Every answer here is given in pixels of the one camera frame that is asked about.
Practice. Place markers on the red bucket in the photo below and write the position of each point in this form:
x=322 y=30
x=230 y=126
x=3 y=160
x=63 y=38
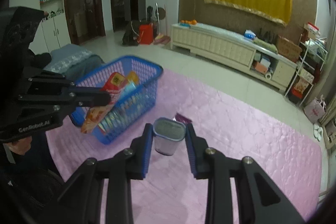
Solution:
x=146 y=34

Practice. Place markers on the white tape roll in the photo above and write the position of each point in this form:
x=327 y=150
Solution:
x=268 y=75

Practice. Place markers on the white metal rack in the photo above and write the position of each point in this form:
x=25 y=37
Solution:
x=307 y=69

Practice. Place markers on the purple snack packet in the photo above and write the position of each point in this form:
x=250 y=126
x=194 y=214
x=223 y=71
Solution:
x=182 y=118

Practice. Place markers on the green folded cloth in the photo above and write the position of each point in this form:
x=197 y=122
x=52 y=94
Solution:
x=265 y=45

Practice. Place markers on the cardboard box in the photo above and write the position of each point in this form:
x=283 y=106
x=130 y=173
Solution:
x=288 y=49

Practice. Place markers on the person's left hand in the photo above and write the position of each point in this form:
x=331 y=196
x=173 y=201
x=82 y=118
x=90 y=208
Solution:
x=18 y=146

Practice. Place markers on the dark blue snack packet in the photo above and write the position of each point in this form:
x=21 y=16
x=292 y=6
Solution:
x=168 y=144

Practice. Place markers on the blue tissue pack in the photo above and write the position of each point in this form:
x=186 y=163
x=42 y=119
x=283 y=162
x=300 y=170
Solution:
x=250 y=35

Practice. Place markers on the pink tablecloth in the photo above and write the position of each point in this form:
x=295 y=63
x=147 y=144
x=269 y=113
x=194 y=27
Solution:
x=236 y=140

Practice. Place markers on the broom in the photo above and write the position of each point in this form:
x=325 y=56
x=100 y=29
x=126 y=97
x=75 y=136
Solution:
x=160 y=37

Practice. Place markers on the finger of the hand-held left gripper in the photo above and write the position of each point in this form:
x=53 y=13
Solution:
x=92 y=98
x=52 y=81

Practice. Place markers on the black bag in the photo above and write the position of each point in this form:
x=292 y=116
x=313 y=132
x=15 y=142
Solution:
x=130 y=35

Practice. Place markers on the yellow snack packet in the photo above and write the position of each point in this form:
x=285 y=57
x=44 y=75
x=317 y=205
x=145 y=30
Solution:
x=133 y=77

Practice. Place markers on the dark wooden door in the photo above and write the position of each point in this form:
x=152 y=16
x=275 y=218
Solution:
x=90 y=3

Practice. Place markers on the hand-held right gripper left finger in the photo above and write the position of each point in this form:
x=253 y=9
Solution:
x=148 y=150

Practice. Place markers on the red and white snack packet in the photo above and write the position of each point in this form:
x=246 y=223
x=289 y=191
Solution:
x=115 y=85

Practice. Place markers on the blue plastic mesh basket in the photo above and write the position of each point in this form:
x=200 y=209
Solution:
x=147 y=87

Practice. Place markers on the white slippers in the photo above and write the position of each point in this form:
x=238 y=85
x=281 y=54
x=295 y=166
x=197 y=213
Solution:
x=318 y=132

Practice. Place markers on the white cupboard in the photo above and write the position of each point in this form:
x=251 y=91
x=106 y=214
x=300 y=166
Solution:
x=55 y=32

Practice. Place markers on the cream low cabinet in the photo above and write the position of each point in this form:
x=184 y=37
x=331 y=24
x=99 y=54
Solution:
x=215 y=43

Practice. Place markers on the pink bag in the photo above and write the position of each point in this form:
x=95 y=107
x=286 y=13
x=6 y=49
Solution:
x=313 y=111

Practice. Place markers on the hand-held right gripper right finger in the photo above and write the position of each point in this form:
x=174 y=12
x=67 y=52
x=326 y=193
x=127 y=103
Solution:
x=191 y=150

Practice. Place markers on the light blue snack packet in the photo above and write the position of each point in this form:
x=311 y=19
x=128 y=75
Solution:
x=130 y=88

